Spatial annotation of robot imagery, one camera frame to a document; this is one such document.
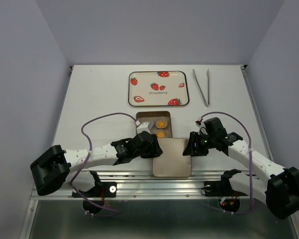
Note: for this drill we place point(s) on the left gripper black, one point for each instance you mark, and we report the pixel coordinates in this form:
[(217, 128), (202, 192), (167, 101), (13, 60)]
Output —
[(155, 150)]

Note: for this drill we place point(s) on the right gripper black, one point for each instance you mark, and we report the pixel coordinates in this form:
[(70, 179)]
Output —
[(193, 150)]

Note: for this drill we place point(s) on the orange cookie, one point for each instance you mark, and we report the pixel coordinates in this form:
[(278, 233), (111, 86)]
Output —
[(161, 134), (161, 124)]

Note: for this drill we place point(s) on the beige tin lid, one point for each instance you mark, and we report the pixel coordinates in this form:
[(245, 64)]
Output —
[(171, 163)]

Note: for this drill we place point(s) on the metal tongs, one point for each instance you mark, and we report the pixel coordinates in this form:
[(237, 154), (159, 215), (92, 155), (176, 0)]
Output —
[(203, 85)]

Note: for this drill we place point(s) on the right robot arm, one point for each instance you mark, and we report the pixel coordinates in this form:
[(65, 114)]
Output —
[(272, 184)]

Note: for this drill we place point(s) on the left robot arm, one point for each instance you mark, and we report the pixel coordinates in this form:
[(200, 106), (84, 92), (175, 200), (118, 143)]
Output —
[(51, 169)]

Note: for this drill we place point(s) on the white paper cup front right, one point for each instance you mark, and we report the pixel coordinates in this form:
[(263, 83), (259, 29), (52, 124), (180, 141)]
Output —
[(167, 134)]

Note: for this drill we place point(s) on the white paper cup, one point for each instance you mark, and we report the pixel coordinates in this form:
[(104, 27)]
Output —
[(167, 134), (164, 120)]

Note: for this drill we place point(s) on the beige square cookie tin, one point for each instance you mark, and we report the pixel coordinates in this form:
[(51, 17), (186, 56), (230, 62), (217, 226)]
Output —
[(153, 117)]

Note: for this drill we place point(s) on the white paper cup back right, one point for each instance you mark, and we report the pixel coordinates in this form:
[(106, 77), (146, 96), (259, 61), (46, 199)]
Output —
[(164, 120)]

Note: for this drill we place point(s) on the strawberry print tray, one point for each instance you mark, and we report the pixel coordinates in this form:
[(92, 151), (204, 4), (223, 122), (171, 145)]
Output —
[(158, 89)]

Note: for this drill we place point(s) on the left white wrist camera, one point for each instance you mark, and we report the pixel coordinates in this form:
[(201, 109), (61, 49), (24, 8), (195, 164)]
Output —
[(143, 127)]

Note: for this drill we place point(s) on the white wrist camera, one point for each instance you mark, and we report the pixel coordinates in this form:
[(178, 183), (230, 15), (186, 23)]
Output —
[(199, 122), (143, 127)]

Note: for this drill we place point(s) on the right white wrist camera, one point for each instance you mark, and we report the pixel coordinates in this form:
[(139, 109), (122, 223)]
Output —
[(199, 122)]

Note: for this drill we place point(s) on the aluminium front frame rail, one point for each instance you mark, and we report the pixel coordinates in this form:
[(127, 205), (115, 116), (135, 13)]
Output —
[(142, 185)]

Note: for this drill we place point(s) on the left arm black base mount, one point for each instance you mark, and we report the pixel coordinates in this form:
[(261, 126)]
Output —
[(95, 201)]

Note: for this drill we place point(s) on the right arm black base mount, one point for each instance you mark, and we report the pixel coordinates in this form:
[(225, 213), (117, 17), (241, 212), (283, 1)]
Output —
[(228, 199)]

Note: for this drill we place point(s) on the aluminium table edge rail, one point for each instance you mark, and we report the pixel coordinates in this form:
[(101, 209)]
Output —
[(257, 115)]

